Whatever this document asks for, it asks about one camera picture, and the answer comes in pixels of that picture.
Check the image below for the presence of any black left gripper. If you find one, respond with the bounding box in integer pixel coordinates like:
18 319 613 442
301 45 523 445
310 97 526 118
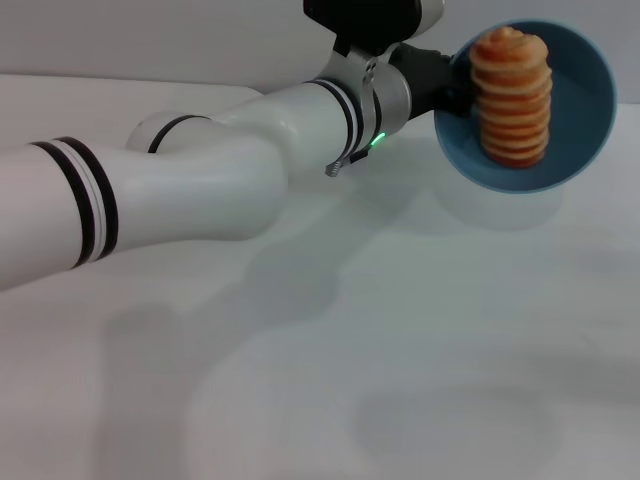
388 41 475 122

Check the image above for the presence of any orange ridged bread loaf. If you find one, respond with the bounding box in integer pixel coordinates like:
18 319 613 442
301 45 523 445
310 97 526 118
468 26 554 169

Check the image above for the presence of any blue bowl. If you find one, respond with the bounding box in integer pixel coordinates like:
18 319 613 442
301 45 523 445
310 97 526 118
431 18 618 194

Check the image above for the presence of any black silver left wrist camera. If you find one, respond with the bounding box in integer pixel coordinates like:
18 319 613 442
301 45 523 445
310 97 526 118
302 0 447 57

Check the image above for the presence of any left arm cable with plug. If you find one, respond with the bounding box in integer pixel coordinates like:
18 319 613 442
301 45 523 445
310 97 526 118
324 144 373 178

